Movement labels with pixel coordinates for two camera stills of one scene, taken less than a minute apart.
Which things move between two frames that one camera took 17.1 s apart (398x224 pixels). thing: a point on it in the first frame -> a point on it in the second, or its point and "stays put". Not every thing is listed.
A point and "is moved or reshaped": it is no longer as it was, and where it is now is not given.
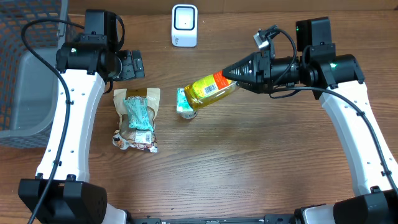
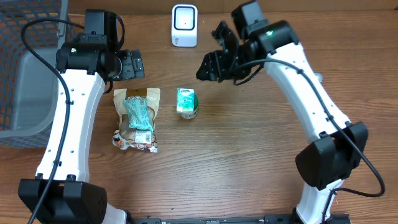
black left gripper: (134, 68) stays put
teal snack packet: (138, 114) stays put
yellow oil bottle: (206, 89) is moved or reshaped
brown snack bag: (143, 139) stays put
